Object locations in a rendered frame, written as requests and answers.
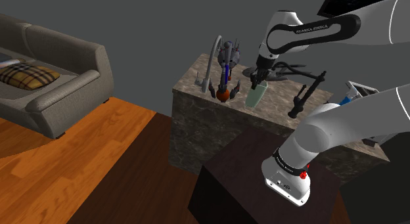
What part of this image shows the white and blue box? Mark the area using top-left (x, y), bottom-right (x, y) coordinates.
top-left (339, 80), bottom-right (380, 106)

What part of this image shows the marble kitchen counter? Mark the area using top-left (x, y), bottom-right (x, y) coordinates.
top-left (168, 53), bottom-right (391, 186)

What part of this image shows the pale green cup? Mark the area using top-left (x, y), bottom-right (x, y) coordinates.
top-left (244, 81), bottom-right (269, 108)

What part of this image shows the grey robot toy figure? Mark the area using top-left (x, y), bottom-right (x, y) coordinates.
top-left (208, 38), bottom-right (242, 104)

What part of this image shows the grey curved tap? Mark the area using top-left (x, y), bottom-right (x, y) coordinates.
top-left (194, 35), bottom-right (223, 94)

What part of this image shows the dark robot stand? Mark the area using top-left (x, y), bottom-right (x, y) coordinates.
top-left (187, 125), bottom-right (342, 224)

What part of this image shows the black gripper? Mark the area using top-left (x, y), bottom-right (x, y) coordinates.
top-left (250, 55), bottom-right (277, 91)

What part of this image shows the grey sofa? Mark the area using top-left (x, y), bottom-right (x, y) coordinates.
top-left (0, 13), bottom-right (115, 140)

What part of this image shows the black tap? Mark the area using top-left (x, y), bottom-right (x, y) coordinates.
top-left (287, 70), bottom-right (328, 120)

